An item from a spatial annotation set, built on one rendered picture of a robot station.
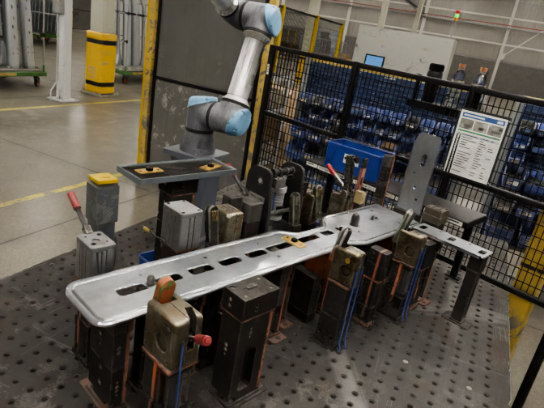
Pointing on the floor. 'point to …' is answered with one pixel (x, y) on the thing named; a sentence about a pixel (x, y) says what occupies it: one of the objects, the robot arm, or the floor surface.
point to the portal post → (64, 16)
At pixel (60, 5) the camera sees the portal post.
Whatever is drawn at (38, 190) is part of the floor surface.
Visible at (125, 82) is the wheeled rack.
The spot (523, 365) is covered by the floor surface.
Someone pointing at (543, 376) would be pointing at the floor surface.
